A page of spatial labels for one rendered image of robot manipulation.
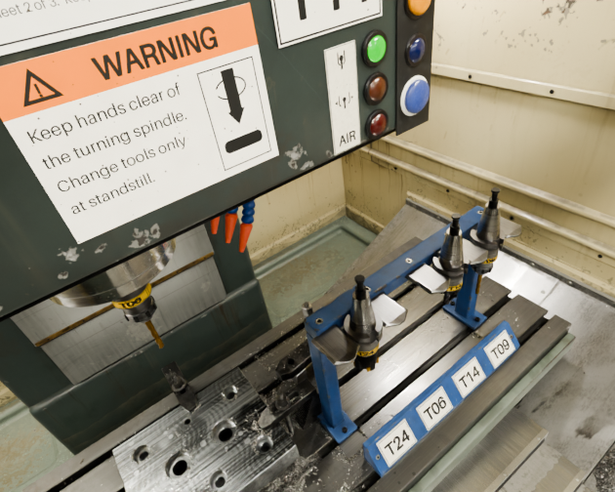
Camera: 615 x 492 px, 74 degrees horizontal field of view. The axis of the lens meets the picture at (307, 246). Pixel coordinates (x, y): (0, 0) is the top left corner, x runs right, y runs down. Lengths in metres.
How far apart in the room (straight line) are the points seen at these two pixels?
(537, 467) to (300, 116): 1.01
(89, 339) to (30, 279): 0.88
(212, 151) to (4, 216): 0.13
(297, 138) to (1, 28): 0.19
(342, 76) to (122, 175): 0.18
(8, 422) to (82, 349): 0.64
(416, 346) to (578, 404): 0.42
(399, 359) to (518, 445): 0.34
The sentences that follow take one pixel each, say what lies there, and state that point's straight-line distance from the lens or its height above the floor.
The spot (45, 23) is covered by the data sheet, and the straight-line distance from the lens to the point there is 0.26.
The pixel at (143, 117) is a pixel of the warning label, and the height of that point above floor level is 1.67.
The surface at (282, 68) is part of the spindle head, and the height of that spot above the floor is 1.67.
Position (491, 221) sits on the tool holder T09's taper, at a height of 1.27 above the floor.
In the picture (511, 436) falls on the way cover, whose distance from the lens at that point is 1.18.
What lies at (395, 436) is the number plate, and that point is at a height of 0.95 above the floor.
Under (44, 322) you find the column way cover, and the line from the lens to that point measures 1.11.
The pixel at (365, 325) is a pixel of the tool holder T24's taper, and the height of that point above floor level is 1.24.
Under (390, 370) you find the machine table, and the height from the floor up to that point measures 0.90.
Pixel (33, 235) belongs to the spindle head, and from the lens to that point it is 0.29.
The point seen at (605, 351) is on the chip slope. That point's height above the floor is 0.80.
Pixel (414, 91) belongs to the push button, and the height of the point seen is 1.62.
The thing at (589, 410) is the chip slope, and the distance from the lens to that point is 1.27.
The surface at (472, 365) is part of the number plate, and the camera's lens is 1.00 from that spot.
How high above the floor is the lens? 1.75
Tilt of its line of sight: 38 degrees down
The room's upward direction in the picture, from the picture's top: 10 degrees counter-clockwise
